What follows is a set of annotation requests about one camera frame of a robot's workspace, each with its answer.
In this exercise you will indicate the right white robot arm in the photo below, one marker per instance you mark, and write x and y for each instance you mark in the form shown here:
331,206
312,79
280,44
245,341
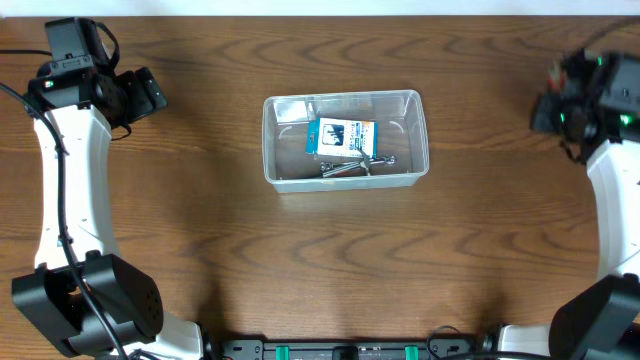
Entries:
602,321

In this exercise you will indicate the silver combination wrench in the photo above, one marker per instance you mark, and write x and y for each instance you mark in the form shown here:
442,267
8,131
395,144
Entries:
384,161

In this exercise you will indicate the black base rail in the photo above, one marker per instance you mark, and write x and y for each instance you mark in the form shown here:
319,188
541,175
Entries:
447,347

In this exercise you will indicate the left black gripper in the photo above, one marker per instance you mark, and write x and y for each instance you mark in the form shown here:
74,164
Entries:
137,105

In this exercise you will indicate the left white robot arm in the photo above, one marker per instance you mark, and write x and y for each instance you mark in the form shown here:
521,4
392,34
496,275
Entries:
82,296

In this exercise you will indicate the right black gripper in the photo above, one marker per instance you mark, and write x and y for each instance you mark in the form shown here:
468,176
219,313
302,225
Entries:
549,101

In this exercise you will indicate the blue white cardboard box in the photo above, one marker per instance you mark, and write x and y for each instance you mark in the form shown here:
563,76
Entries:
342,138

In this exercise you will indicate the clear plastic container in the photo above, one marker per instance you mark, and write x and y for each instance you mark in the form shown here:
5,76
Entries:
402,133

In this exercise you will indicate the red handled pliers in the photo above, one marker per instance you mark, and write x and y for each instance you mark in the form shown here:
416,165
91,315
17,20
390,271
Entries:
557,78

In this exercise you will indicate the small claw hammer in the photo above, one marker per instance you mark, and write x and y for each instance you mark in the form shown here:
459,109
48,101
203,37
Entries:
332,170

